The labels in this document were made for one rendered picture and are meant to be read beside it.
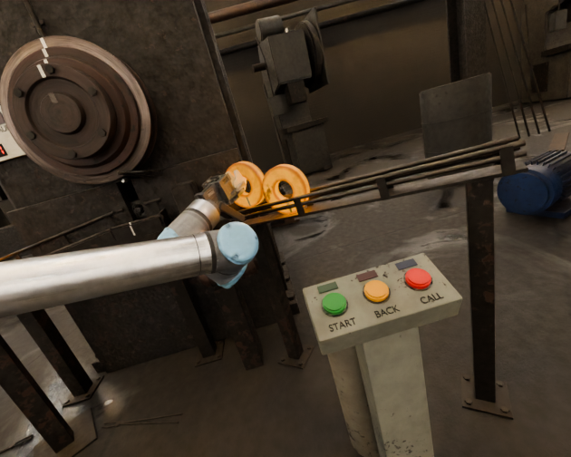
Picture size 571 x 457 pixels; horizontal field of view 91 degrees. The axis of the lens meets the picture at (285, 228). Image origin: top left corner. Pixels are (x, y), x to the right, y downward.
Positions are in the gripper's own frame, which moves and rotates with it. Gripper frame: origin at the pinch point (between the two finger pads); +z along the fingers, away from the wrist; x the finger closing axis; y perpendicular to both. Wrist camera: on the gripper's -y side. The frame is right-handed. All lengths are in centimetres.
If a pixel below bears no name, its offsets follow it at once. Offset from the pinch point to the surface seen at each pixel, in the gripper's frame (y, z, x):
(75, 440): -57, -79, 69
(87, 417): -59, -72, 75
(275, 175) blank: 0.4, -1.9, -14.1
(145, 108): 30.1, 6.1, 30.3
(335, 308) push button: -5, -43, -42
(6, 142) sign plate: 39, -15, 86
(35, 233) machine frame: 7, -30, 88
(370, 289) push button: -6, -38, -47
